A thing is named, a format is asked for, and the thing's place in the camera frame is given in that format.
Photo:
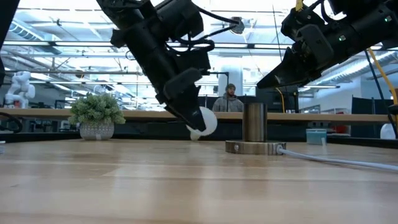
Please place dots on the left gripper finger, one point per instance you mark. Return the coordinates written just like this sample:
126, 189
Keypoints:
189, 115

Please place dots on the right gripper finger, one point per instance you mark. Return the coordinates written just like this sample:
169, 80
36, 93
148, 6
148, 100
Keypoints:
289, 73

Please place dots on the white lightbulb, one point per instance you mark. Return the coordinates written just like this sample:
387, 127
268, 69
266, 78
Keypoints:
211, 121

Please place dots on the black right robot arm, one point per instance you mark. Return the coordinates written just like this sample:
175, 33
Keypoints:
379, 28

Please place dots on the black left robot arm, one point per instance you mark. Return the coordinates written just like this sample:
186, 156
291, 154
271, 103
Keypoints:
133, 9

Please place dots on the black monitor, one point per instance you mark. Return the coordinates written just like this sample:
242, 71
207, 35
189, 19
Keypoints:
270, 99

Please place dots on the person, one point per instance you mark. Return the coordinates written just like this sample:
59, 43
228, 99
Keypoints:
228, 104

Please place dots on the yellow tag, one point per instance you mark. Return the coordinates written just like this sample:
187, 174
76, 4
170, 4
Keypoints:
299, 5

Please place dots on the light wooden desk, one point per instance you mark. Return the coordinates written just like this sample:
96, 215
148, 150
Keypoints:
140, 115

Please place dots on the blue candle jar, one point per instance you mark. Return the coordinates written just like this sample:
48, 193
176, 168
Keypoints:
315, 137

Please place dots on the green potted plant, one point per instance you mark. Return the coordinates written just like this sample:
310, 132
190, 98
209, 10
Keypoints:
96, 112

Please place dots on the white plastic container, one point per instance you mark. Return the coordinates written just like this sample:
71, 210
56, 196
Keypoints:
388, 132

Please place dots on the white humanoid robot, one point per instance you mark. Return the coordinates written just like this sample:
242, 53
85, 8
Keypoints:
20, 90

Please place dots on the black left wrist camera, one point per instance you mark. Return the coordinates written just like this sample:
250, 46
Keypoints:
196, 60

